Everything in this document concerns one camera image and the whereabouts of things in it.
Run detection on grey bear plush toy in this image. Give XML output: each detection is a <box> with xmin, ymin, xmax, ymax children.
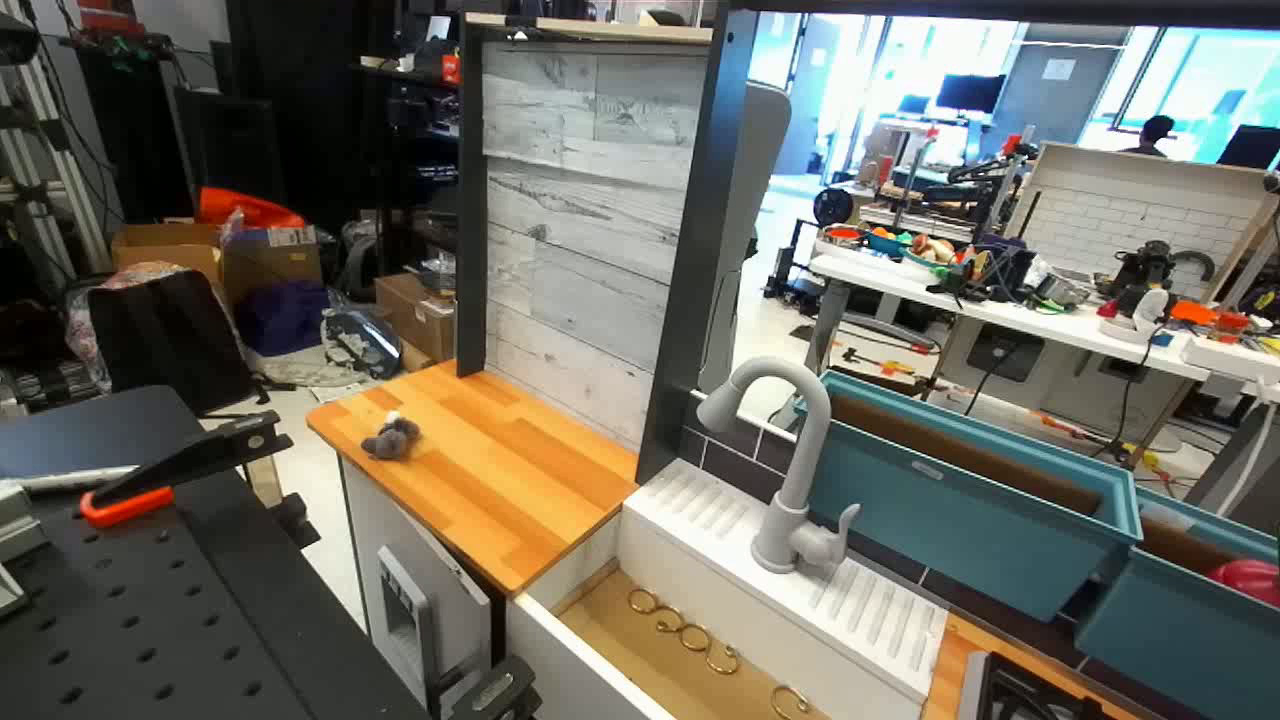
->
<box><xmin>361</xmin><ymin>410</ymin><xmax>425</xmax><ymax>462</ymax></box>

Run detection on whitewashed wood backsplash panel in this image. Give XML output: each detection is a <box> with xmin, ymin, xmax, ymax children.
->
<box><xmin>477</xmin><ymin>37</ymin><xmax>713</xmax><ymax>454</ymax></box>

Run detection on grey kitchen faucet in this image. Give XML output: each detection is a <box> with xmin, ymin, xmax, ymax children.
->
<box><xmin>690</xmin><ymin>350</ymin><xmax>863</xmax><ymax>582</ymax></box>

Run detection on small cardboard box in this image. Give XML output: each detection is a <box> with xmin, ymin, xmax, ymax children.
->
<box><xmin>373</xmin><ymin>270</ymin><xmax>459</xmax><ymax>369</ymax></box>

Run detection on white sink basin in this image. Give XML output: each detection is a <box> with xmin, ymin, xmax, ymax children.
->
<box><xmin>504</xmin><ymin>454</ymin><xmax>950</xmax><ymax>720</ymax></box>

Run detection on blue grey device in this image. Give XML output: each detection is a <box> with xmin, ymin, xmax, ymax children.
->
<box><xmin>314</xmin><ymin>298</ymin><xmax>409</xmax><ymax>380</ymax></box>

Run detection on blue bag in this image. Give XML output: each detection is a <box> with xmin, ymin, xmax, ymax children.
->
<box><xmin>235</xmin><ymin>274</ymin><xmax>332</xmax><ymax>359</ymax></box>

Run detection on white workbench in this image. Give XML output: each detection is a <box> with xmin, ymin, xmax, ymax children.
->
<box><xmin>803</xmin><ymin>243</ymin><xmax>1280</xmax><ymax>445</ymax></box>

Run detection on dark computer monitor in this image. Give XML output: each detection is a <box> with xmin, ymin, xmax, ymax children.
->
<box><xmin>933</xmin><ymin>73</ymin><xmax>1012</xmax><ymax>115</ymax></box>
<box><xmin>1214</xmin><ymin>119</ymin><xmax>1280</xmax><ymax>173</ymax></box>

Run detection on orange object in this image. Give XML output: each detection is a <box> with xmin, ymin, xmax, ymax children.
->
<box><xmin>196</xmin><ymin>182</ymin><xmax>311</xmax><ymax>232</ymax></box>

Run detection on large cardboard box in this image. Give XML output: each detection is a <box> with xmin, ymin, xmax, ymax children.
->
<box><xmin>110</xmin><ymin>217</ymin><xmax>328</xmax><ymax>312</ymax></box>

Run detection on black chair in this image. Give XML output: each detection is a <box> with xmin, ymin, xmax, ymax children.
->
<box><xmin>83</xmin><ymin>265</ymin><xmax>264</xmax><ymax>414</ymax></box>

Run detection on white brick pattern panel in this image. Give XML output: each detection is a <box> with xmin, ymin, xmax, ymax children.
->
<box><xmin>1017</xmin><ymin>140</ymin><xmax>1274</xmax><ymax>291</ymax></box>

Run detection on black perforated table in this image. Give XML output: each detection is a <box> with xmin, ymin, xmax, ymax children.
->
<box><xmin>0</xmin><ymin>383</ymin><xmax>433</xmax><ymax>720</ymax></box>

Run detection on person with dark hair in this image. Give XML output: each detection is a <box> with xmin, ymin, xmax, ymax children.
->
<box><xmin>1125</xmin><ymin>110</ymin><xmax>1181</xmax><ymax>159</ymax></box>

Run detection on red object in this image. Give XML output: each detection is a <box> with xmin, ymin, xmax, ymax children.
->
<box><xmin>1213</xmin><ymin>554</ymin><xmax>1280</xmax><ymax>612</ymax></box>

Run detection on wide black frame post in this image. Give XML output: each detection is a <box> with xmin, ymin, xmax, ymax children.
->
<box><xmin>630</xmin><ymin>8</ymin><xmax>765</xmax><ymax>488</ymax></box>

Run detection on narrow black frame post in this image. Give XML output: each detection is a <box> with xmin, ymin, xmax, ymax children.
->
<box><xmin>453</xmin><ymin>24</ymin><xmax>493</xmax><ymax>380</ymax></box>

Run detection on grey cabinet handle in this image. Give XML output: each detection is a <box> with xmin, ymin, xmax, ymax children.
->
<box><xmin>373</xmin><ymin>544</ymin><xmax>436</xmax><ymax>694</ymax></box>

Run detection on black clamp with orange handle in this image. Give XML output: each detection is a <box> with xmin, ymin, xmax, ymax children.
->
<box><xmin>75</xmin><ymin>408</ymin><xmax>295</xmax><ymax>533</ymax></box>

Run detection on aluminium frame rack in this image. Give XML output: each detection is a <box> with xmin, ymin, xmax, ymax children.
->
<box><xmin>0</xmin><ymin>11</ymin><xmax>116</xmax><ymax>274</ymax></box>

